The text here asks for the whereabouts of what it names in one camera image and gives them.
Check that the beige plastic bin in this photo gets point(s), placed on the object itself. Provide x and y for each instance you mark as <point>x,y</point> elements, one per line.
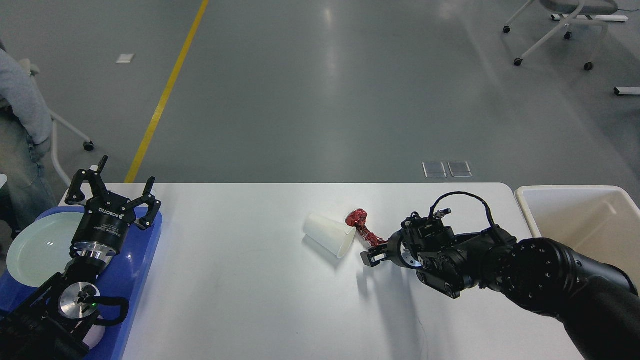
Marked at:
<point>600,222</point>

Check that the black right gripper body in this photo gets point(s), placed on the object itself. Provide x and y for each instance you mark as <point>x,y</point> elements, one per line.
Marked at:
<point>398,253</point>

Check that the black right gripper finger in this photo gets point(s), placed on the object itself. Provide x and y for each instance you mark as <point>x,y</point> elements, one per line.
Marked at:
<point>371,258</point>
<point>374,241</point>

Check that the white floor bar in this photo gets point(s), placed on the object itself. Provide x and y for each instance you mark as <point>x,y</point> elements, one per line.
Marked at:
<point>617,18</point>
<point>626,91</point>

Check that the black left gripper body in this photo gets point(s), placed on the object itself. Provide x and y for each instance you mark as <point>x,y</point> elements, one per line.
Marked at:
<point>102,230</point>

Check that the white chair left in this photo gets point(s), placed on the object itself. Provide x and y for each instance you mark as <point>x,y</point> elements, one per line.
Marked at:
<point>88,145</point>

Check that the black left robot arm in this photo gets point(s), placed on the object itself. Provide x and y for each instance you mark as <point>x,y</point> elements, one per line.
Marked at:
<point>53,322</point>

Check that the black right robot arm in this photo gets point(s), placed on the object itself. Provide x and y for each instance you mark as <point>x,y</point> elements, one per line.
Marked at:
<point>597,303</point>

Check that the white paper cup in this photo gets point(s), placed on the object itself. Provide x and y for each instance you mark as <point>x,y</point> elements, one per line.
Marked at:
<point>336,237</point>

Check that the white floor bar far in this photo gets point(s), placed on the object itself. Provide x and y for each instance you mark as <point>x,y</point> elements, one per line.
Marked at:
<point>617,18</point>

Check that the blue plastic tray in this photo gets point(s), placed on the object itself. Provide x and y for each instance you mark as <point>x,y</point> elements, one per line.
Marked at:
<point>124,276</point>

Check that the pink mug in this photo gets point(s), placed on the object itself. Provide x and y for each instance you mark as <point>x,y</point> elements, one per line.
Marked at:
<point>94,336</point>

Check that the crushed red can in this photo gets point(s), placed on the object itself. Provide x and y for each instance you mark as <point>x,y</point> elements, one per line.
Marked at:
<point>358,219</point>

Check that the mint green plate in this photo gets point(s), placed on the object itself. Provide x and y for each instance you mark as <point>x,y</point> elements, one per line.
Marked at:
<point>43,248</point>

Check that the seated person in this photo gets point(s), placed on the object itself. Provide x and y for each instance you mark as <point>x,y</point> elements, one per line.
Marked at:
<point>26,127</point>

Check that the white office chair right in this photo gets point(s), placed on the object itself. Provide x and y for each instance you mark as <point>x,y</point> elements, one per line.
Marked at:
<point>573,8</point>

